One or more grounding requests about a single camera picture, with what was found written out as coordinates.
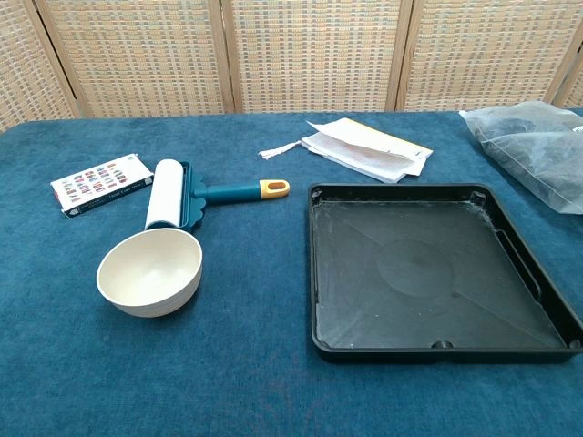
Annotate cream white bowl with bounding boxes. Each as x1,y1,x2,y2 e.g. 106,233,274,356
96,230,204,319

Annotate black square plastic tray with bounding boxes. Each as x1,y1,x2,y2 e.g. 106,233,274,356
306,182,583,365

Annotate open white booklet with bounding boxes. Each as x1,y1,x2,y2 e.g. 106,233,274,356
258,117,435,185

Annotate teal lint roller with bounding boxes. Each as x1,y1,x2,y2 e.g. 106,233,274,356
144,158,291,234

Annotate woven folding screen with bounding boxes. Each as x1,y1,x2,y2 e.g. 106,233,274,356
0,0,583,134

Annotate small printed card box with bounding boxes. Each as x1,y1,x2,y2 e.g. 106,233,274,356
49,153,155,218

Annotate clear plastic bag dark contents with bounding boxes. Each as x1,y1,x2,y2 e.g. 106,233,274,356
458,99,583,216

